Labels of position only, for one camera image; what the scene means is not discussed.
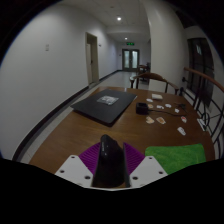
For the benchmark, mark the black closed laptop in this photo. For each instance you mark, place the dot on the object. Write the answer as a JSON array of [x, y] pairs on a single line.
[[100, 108]]

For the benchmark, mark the green exit sign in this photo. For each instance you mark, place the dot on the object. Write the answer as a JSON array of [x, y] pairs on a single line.
[[130, 43]]

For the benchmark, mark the distant wooden chair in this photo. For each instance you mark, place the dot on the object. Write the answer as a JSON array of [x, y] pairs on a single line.
[[143, 68]]

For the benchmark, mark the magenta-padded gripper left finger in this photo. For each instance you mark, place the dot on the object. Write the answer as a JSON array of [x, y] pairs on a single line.
[[87, 160]]

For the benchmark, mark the green mouse pad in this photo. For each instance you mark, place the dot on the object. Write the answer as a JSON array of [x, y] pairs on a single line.
[[176, 156]]

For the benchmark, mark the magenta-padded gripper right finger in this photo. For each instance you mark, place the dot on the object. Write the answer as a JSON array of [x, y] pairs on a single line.
[[136, 160]]

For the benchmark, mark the glass double door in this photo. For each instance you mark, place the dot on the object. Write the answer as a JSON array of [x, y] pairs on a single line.
[[130, 59]]

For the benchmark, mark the flat white box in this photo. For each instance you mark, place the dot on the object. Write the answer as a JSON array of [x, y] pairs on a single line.
[[157, 96]]

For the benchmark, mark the white wall switch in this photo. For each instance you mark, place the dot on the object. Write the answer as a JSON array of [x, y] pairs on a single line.
[[47, 47]]

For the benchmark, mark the black computer mouse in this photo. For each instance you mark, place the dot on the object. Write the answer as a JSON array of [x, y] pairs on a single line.
[[111, 163]]

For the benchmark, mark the small black box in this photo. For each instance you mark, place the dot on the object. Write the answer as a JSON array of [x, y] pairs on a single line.
[[141, 108]]

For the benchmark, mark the dark tall window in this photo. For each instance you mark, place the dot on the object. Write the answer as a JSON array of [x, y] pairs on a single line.
[[200, 66]]

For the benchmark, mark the wooden armchair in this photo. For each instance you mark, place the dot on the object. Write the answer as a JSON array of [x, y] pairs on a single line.
[[151, 76]]

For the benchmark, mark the small white red sticker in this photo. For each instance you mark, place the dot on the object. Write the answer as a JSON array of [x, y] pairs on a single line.
[[183, 119]]

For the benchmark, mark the small orange beige sticker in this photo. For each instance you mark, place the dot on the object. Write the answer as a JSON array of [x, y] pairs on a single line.
[[160, 120]]

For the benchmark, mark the small tan sticker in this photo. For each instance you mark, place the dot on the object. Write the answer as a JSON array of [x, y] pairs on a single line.
[[150, 105]]

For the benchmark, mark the black railing with wooden handrail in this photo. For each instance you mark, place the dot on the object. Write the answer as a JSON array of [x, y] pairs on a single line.
[[203, 75]]

